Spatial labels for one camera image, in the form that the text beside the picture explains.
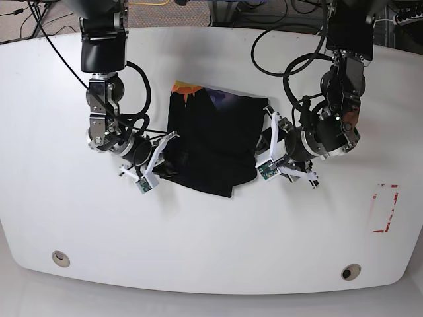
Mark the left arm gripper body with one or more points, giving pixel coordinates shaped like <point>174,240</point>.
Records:
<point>286,149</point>

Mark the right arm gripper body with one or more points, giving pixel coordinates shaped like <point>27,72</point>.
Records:
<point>143,155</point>

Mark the black t-shirt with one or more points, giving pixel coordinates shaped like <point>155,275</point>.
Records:
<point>219,132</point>

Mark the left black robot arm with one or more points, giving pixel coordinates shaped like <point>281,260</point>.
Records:
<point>328,129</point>

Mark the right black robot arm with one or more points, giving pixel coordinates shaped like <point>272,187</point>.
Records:
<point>103,26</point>

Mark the red tape rectangle marking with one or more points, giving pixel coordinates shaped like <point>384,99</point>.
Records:
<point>383,207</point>

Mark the white power strip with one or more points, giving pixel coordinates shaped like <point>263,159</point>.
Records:
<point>409,15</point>

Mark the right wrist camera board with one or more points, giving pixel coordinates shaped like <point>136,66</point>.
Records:
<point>143,185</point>

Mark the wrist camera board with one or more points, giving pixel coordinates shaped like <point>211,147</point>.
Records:
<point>143,185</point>
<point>268,170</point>

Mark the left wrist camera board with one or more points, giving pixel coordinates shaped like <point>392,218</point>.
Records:
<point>268,170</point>

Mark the right table cable grommet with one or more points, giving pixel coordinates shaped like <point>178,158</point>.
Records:
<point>351,272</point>

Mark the table cable grommet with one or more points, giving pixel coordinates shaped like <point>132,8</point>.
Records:
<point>60,259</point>
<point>351,272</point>

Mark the left table cable grommet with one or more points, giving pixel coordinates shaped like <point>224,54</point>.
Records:
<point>60,259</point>

